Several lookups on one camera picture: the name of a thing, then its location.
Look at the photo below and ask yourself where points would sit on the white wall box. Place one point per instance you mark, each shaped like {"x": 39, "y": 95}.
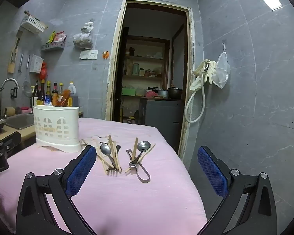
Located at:
{"x": 36, "y": 63}

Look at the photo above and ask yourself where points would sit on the yellow snack packet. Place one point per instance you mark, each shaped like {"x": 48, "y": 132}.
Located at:
{"x": 51, "y": 38}

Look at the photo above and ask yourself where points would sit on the slim clear bottle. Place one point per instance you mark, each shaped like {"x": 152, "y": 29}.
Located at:
{"x": 61, "y": 88}

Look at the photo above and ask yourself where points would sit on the white wall socket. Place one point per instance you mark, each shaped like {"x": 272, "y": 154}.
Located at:
{"x": 88, "y": 54}

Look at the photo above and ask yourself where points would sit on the red plastic bag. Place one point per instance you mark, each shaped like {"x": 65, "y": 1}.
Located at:
{"x": 43, "y": 71}

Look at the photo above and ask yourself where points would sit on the wooden shelf cabinet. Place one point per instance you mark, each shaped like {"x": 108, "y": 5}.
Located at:
{"x": 147, "y": 58}

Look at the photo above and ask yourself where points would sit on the steel sink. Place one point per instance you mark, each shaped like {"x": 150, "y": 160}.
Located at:
{"x": 20, "y": 121}

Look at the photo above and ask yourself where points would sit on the white wall basket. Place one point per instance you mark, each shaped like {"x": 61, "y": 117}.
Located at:
{"x": 34, "y": 24}

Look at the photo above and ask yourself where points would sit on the dark sauce bottle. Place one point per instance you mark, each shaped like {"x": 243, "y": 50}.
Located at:
{"x": 41, "y": 93}
{"x": 35, "y": 96}

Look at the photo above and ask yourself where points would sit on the white mesh bag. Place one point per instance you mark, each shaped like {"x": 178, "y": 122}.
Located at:
{"x": 223, "y": 73}

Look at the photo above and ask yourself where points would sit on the yellow cap sauce bottle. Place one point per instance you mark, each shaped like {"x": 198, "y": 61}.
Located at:
{"x": 48, "y": 93}

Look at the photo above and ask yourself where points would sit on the wooden door frame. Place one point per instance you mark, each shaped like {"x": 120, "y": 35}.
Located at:
{"x": 112, "y": 66}

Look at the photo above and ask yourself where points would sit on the metal faucet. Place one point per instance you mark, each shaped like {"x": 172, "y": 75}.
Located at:
{"x": 8, "y": 80}

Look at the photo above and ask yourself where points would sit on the pink table cloth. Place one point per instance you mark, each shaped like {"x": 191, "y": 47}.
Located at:
{"x": 127, "y": 200}

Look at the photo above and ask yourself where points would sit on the dark cooking pot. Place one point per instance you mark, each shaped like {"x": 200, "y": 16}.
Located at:
{"x": 174, "y": 93}

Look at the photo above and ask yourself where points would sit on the white plastic utensil holder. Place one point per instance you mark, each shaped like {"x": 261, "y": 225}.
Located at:
{"x": 56, "y": 127}

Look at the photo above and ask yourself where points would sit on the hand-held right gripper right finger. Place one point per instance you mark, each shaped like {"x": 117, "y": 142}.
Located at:
{"x": 212, "y": 171}

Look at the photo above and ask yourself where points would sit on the red snack packet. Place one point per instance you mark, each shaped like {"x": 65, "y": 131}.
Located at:
{"x": 60, "y": 36}

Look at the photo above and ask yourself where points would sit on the cream rubber gloves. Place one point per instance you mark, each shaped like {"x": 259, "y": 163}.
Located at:
{"x": 212, "y": 71}

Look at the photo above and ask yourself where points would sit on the clear hanging plastic bag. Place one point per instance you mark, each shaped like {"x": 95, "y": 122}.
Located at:
{"x": 83, "y": 40}

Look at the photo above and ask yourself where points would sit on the red cap sauce bottle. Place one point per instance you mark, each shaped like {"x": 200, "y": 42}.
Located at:
{"x": 54, "y": 94}

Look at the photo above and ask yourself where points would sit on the small metal pot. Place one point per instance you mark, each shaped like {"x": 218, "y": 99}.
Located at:
{"x": 162, "y": 93}

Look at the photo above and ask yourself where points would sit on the orange wall hook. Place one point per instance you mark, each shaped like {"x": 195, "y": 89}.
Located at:
{"x": 105, "y": 54}

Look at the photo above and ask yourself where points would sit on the square ceiling light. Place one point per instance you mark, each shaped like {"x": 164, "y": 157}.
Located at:
{"x": 272, "y": 2}

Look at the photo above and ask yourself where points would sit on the pale green canister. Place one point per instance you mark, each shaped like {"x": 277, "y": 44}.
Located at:
{"x": 136, "y": 69}

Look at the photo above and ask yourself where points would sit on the grey low cabinet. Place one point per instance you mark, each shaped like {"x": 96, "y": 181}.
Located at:
{"x": 161, "y": 120}

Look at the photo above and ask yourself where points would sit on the pink rag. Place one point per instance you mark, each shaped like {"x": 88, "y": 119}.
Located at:
{"x": 150, "y": 94}

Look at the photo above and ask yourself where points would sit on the hanging metal utensil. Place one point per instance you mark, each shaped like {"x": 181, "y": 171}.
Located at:
{"x": 20, "y": 62}
{"x": 28, "y": 61}

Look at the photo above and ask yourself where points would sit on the kitchen knife on wooden holder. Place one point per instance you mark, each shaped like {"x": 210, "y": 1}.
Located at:
{"x": 13, "y": 53}

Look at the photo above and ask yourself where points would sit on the grey wall shelf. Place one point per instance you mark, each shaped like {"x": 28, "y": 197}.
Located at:
{"x": 52, "y": 46}

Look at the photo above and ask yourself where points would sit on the metal spoon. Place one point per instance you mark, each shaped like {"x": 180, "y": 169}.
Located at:
{"x": 143, "y": 145}
{"x": 104, "y": 148}

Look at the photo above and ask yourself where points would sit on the green box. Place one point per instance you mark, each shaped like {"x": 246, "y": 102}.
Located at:
{"x": 128, "y": 91}

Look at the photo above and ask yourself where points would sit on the large oil jug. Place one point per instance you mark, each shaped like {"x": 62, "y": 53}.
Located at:
{"x": 73, "y": 90}

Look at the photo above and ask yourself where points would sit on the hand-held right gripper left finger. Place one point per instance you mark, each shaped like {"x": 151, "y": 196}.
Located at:
{"x": 80, "y": 171}

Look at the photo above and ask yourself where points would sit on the metal fork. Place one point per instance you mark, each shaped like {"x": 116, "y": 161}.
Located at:
{"x": 112, "y": 170}

